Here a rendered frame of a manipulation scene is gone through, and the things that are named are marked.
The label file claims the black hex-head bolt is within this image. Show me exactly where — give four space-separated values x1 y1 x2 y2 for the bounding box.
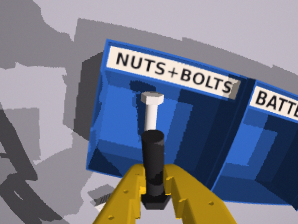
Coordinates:
141 129 171 210

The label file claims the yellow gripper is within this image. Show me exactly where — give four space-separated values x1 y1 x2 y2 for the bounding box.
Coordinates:
92 164 237 224

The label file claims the grey hex bolt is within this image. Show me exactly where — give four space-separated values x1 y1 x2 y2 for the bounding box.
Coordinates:
141 91 164 131

